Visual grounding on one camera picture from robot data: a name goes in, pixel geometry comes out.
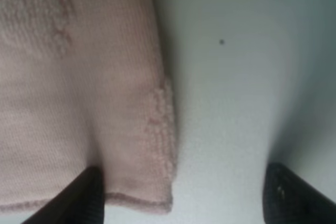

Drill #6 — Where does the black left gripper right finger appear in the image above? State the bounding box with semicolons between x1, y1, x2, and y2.
262;163;335;224

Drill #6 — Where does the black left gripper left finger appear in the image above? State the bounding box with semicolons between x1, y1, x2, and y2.
24;166;105;224

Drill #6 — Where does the pink towel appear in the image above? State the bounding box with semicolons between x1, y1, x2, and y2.
1;0;176;214

